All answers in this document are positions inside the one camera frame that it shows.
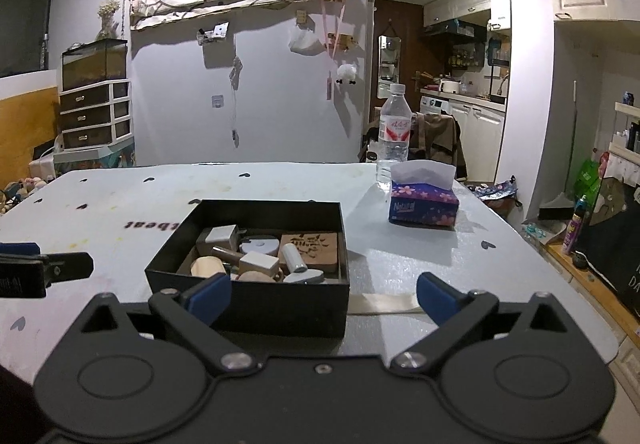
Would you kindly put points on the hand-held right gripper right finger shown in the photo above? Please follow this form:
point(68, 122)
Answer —
point(440, 296)

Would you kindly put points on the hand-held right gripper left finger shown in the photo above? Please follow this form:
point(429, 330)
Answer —
point(207, 298)

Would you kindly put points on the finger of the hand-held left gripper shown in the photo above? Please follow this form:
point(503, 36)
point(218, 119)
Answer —
point(70, 266)
point(17, 249)

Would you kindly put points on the oval wooden block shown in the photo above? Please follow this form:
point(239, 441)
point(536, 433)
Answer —
point(207, 269)

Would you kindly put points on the black cardboard box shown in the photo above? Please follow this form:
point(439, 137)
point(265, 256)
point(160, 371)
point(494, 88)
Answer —
point(250, 304)

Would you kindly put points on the small round wooden block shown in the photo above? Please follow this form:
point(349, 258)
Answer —
point(252, 277)

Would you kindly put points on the white block with brown cylinder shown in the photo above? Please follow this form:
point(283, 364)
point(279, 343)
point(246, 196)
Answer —
point(259, 265)

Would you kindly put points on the white charger plug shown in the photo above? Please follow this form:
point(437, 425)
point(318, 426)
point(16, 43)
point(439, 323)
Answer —
point(222, 235)

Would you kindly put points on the white round disc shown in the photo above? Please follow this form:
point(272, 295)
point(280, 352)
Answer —
point(260, 244)

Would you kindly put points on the white slotted plastic tool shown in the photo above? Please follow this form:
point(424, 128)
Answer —
point(295, 259)

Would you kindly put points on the carved square wooden tile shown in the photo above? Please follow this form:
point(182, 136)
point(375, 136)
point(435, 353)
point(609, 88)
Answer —
point(315, 246)

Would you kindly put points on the pile of plush toys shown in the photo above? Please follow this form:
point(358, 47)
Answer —
point(25, 194)

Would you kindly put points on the purple floral tissue box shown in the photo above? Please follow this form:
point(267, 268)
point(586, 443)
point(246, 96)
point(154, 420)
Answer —
point(422, 209)

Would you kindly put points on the blue patterned bag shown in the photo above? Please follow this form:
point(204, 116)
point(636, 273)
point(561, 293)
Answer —
point(497, 196)

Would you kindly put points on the purple spray can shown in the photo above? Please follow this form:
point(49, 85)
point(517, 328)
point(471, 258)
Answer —
point(575, 231)

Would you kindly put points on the white drawer unit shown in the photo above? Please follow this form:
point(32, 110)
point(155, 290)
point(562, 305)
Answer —
point(95, 114)

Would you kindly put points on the chair with brown jacket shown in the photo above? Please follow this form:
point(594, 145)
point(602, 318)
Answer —
point(440, 139)

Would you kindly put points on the white lower kitchen cabinets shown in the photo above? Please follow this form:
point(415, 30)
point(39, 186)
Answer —
point(480, 134)

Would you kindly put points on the clear plastic water bottle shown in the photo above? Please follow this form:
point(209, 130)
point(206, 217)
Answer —
point(395, 134)

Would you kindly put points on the white washing machine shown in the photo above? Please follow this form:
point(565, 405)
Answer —
point(434, 105)

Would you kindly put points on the broom with dustpan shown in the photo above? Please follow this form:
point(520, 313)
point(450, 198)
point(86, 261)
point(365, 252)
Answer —
point(570, 149)

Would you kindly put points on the glass fish tank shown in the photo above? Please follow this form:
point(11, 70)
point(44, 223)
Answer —
point(94, 65)

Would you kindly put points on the dark window opening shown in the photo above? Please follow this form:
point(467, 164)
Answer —
point(25, 9)

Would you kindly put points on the white sheep plush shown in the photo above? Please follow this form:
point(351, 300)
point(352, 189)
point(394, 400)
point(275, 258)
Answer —
point(347, 74)

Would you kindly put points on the dried flower bouquet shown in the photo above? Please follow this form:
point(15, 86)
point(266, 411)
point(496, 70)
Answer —
point(108, 16)

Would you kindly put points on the white hanging bag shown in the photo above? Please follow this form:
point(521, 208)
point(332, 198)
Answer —
point(305, 40)

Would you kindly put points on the adhesive wall hook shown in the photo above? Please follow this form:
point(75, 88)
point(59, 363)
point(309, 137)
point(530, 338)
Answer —
point(217, 101)

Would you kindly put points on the wall mirror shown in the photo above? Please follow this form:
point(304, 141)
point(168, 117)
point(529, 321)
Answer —
point(389, 66)

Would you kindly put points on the clear wall clip holder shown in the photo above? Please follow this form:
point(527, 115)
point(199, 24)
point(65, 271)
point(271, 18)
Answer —
point(214, 34)

